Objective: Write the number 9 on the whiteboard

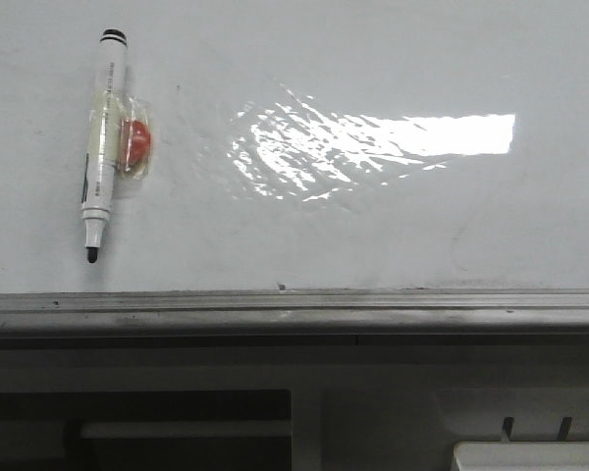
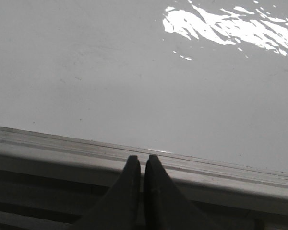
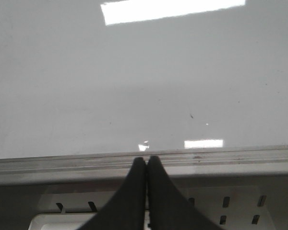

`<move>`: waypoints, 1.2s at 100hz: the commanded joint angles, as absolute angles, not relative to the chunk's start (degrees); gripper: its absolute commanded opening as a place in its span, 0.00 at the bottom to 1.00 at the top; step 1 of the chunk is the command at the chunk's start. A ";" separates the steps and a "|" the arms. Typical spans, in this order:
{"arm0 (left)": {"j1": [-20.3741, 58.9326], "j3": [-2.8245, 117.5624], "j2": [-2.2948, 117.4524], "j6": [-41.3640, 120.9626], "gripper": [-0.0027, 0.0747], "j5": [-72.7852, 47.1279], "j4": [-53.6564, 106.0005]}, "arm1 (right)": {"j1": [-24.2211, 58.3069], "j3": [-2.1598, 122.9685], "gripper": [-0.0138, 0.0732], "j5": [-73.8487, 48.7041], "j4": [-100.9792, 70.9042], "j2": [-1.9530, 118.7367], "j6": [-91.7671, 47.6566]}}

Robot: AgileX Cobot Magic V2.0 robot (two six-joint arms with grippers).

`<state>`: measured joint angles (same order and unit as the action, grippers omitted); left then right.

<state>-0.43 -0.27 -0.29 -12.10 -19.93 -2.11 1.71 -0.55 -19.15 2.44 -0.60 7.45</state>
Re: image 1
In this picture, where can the white whiteboard surface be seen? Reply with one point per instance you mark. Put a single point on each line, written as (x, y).
(304, 144)

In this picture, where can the white box corner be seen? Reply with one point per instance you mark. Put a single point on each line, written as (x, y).
(521, 456)

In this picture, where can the aluminium whiteboard tray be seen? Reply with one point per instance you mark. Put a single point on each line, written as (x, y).
(290, 312)

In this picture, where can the white whiteboard marker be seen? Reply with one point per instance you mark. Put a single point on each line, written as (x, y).
(104, 139)

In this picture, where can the red round magnet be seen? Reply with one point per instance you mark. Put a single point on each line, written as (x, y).
(136, 144)

